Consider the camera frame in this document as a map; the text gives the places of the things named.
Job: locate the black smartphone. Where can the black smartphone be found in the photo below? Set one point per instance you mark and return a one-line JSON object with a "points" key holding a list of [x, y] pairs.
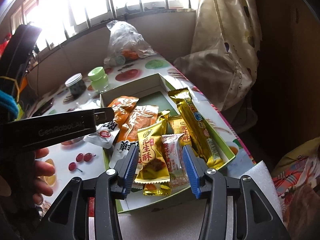
{"points": [[45, 107]]}

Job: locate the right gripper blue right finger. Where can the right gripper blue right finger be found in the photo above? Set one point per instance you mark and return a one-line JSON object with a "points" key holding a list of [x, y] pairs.
{"points": [[193, 169]]}

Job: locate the clear plastic bag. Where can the clear plastic bag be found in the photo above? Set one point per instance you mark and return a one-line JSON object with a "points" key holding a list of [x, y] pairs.
{"points": [[125, 45]]}

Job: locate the beige patterned curtain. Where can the beige patterned curtain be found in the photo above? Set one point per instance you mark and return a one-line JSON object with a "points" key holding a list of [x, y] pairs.
{"points": [[223, 59]]}

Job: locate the colourful floral fabric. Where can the colourful floral fabric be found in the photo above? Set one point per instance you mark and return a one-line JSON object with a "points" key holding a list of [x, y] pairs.
{"points": [[296, 179]]}

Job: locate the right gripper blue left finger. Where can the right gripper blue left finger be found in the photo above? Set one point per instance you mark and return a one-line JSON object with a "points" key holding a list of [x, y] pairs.
{"points": [[128, 170]]}

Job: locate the clear jar white lid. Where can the clear jar white lid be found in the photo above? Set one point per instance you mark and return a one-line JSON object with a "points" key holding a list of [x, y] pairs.
{"points": [[76, 85]]}

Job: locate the green plastic jar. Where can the green plastic jar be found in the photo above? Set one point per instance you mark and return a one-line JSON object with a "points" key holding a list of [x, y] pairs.
{"points": [[99, 79]]}

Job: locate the person's left hand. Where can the person's left hand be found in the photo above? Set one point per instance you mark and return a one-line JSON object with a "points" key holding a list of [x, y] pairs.
{"points": [[41, 169]]}

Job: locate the green white cardboard box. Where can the green white cardboard box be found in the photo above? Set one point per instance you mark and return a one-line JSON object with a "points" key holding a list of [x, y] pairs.
{"points": [[153, 90]]}

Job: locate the narrow gold snack bar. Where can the narrow gold snack bar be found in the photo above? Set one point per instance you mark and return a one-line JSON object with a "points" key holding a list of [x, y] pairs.
{"points": [[202, 141]]}

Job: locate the orange white snack pouch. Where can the orange white snack pouch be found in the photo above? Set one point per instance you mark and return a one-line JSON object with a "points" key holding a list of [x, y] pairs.
{"points": [[140, 117], [107, 132]]}

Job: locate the white red striped snack packet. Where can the white red striped snack packet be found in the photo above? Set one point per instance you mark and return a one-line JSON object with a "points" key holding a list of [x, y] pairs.
{"points": [[173, 158]]}

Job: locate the small gold peanut crisp packet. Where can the small gold peanut crisp packet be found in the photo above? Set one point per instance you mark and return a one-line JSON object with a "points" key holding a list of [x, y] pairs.
{"points": [[152, 166]]}

